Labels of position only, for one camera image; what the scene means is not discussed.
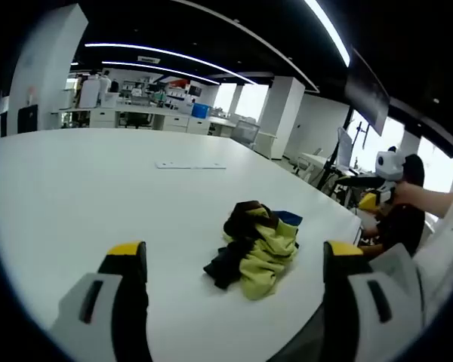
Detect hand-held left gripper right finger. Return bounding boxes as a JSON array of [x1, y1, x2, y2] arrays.
[[322, 240, 426, 362]]

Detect white office chair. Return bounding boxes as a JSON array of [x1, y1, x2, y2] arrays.
[[231, 119, 261, 149]]

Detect person's white printed shirt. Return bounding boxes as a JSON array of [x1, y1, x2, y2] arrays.
[[411, 131, 453, 329]]

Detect long ceiling light strip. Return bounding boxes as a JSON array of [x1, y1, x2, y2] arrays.
[[84, 42, 258, 86], [304, 0, 351, 68], [101, 60, 220, 85]]

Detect black hanging screen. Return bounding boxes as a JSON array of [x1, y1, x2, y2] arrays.
[[343, 48, 390, 136]]

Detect person's grey trousers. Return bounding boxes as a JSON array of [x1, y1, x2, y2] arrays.
[[370, 243, 420, 280]]

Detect black cabinet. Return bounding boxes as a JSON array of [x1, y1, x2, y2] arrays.
[[17, 104, 39, 134]]

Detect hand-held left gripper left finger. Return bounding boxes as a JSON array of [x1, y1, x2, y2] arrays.
[[48, 241, 154, 362]]

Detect blue storage bin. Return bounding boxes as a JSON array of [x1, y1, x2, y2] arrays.
[[191, 102, 212, 119]]

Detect white desk row with drawers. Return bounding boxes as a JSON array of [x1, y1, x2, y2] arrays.
[[58, 103, 236, 137]]

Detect yellow blue black garment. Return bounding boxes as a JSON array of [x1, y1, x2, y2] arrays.
[[202, 200, 304, 302]]

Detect white template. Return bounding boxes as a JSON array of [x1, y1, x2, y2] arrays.
[[154, 161, 227, 170]]

